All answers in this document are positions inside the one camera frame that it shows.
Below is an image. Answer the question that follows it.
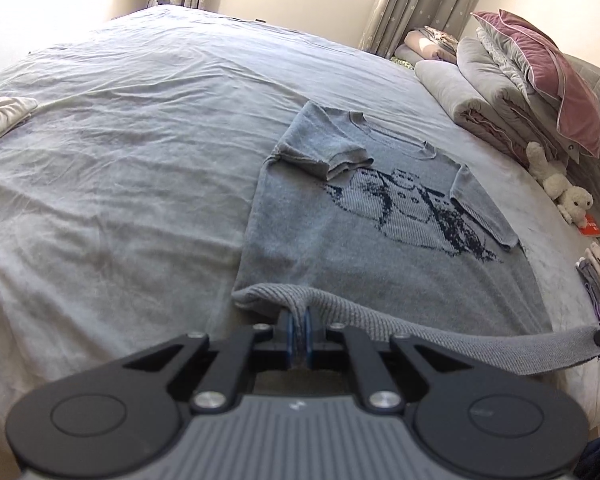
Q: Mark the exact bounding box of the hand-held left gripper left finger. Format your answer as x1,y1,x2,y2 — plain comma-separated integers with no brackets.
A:
122,308,294,412

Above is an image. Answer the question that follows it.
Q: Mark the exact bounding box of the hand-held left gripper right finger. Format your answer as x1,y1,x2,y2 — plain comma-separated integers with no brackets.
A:
306,306,474,412

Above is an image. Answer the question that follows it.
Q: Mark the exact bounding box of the grey knit sweater dark print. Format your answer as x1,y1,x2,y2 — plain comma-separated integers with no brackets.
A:
231,100,600,380

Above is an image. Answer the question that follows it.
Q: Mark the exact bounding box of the white plush toy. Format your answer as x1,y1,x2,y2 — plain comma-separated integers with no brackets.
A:
525,141,595,228

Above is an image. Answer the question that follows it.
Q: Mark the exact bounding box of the grey bed sheet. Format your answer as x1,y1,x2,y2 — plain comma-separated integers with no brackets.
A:
0,4,600,461

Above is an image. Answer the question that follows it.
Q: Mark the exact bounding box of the pink velvet pillow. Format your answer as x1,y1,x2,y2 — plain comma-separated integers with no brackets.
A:
470,8,600,162

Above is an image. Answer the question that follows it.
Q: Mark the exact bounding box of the light grey folded blanket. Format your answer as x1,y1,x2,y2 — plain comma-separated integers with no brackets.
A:
414,59,531,167

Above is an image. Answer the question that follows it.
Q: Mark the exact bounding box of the grey folded quilt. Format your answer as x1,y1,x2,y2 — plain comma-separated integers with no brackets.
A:
456,36,572,162

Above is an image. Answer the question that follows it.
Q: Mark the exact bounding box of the pale pink folded bedding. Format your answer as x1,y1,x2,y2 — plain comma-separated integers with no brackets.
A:
393,25,462,67

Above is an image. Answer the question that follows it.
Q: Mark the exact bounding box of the white folded cloth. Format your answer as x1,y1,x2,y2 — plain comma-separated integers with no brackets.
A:
0,96,39,152

